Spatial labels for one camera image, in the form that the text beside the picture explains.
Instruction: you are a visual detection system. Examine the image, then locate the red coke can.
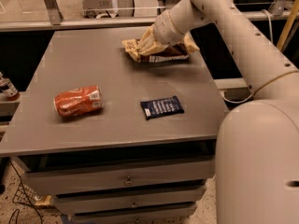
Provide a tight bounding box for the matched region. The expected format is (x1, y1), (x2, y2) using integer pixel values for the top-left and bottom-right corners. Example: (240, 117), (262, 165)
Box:
(53, 85), (104, 117)

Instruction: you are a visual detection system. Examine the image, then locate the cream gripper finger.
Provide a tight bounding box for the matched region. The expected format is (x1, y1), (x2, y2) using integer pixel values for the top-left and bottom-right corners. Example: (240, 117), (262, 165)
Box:
(139, 44), (167, 56)
(137, 36), (153, 52)

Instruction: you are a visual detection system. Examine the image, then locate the dark blue snack bar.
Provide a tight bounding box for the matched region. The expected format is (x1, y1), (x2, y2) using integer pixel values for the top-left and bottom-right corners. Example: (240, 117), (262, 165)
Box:
(140, 96), (184, 119)

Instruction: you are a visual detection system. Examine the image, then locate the grey drawer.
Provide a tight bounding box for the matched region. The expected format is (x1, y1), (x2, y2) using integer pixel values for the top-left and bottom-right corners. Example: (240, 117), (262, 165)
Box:
(22, 157), (215, 195)
(54, 182), (206, 214)
(73, 203), (196, 224)

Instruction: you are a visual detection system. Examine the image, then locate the middle grey drawer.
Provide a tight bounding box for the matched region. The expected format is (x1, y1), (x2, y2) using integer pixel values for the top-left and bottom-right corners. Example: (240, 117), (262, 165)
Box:
(54, 182), (206, 214)

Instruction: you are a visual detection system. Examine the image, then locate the grey drawer cabinet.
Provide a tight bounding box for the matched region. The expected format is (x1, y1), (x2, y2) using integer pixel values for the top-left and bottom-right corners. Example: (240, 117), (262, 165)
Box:
(0, 26), (230, 224)

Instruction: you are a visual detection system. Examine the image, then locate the top grey drawer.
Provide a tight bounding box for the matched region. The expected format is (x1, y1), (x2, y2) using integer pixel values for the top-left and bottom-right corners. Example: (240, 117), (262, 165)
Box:
(22, 157), (215, 195)

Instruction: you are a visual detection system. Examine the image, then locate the metal railing frame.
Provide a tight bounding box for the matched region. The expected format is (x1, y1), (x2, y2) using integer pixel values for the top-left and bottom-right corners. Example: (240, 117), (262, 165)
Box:
(0, 0), (299, 33)

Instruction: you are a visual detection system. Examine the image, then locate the black wire rack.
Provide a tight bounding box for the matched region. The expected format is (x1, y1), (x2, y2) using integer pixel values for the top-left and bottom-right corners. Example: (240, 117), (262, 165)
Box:
(8, 161), (44, 224)

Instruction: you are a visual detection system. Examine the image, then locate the small bottle at left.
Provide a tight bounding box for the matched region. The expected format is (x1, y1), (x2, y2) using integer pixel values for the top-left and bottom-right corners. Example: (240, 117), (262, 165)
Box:
(0, 72), (20, 101)

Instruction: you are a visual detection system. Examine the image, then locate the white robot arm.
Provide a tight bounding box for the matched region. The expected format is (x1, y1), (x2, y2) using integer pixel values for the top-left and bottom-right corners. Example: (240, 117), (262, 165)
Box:
(138, 0), (299, 224)

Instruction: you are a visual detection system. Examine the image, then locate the yellow wooden frame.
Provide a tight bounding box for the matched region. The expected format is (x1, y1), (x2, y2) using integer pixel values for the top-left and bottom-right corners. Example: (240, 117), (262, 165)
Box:
(277, 0), (299, 50)

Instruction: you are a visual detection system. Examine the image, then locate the white box device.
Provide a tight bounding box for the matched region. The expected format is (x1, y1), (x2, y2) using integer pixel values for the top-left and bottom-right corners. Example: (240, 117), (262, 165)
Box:
(82, 0), (118, 18)

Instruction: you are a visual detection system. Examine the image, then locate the white cable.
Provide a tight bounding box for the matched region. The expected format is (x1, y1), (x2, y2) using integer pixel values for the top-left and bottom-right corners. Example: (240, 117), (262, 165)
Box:
(222, 9), (299, 105)

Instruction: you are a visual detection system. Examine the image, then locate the bottom grey drawer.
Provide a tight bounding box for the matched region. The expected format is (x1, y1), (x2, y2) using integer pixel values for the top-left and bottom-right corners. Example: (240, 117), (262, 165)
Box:
(73, 203), (196, 224)

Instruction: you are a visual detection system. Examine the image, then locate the brown chip bag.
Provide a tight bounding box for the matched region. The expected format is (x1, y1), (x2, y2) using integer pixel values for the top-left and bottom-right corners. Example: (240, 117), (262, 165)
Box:
(122, 35), (199, 63)

